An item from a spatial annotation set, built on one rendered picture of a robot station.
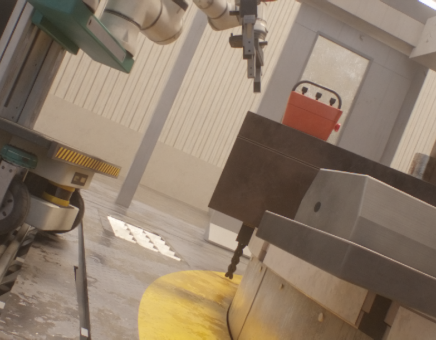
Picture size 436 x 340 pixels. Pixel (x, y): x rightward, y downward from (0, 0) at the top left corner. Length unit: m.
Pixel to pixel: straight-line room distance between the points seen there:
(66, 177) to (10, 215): 0.22
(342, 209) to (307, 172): 1.23
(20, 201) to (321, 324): 0.95
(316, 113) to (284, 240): 1.25
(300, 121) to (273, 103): 3.15
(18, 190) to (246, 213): 0.80
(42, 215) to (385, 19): 4.28
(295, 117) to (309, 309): 1.03
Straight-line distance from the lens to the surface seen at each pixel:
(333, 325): 1.18
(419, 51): 5.68
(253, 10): 1.75
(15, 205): 1.80
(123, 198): 5.13
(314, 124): 2.18
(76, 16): 1.81
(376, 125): 5.70
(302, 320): 1.30
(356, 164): 2.16
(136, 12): 2.29
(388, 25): 5.67
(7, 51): 2.00
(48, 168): 1.91
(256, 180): 2.13
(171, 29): 2.44
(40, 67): 2.24
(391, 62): 5.81
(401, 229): 0.92
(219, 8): 2.20
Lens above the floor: 0.34
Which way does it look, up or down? 3 degrees up
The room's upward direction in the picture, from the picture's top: 23 degrees clockwise
